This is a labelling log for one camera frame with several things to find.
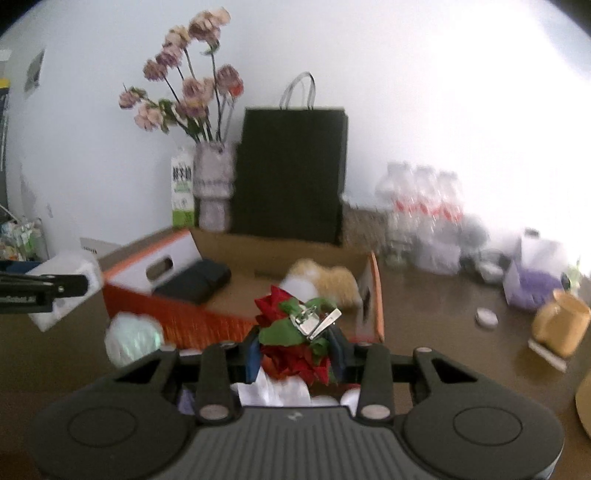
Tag grey fluffy ball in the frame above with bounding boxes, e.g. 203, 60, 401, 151
459, 214, 491, 253

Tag pack of water bottles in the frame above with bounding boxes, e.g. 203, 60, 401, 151
376, 161, 465, 276

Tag wall picture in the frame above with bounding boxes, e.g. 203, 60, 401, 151
23, 48, 47, 94

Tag green white milk carton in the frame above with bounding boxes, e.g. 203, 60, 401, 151
170, 145, 197, 230

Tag white box of purple tissue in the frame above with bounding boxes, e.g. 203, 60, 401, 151
502, 228, 576, 311

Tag white charger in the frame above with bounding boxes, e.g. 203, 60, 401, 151
478, 261, 507, 285

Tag yellow white plush toy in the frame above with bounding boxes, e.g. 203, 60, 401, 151
284, 257, 364, 308

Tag red flower hair clip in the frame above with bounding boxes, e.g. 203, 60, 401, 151
254, 285, 345, 387

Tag lilac textured vase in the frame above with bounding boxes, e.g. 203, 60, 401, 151
192, 141, 237, 232

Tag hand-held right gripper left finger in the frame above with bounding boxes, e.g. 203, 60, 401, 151
111, 325, 264, 425

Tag white tissue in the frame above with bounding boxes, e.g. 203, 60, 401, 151
231, 368, 362, 411

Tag black case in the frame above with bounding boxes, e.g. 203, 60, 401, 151
152, 259, 232, 305

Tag black paper bag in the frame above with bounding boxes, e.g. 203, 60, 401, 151
230, 71, 350, 246

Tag orange cardboard box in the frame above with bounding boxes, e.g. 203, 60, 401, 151
102, 227, 386, 352

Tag yellow mug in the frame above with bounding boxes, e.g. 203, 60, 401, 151
531, 289, 591, 359

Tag brown wooden desktop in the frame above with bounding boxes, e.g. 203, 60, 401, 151
0, 226, 591, 480

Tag white booklet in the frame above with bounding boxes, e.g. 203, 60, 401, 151
79, 237, 117, 260

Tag empty drinking glass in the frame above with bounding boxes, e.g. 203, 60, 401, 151
385, 225, 415, 269

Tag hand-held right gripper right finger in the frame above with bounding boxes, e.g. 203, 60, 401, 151
325, 325, 478, 425

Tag pale green cloth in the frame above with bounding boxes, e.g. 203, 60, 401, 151
105, 312, 165, 368

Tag yellow plate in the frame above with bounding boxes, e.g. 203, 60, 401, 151
574, 369, 591, 440

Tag shelf clutter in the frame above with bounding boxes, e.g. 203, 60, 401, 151
0, 216, 49, 262

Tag dried pink flower bouquet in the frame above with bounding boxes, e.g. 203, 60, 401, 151
117, 6, 245, 145

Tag white coaster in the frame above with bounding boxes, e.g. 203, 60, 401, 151
527, 339, 569, 373

